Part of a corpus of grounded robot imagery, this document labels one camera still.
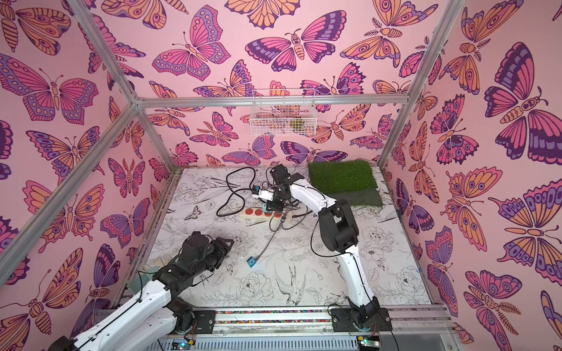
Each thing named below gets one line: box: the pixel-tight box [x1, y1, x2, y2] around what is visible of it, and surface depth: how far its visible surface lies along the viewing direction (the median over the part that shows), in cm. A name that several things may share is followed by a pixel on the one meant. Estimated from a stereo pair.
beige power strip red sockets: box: [239, 207, 284, 221], surface depth 101 cm
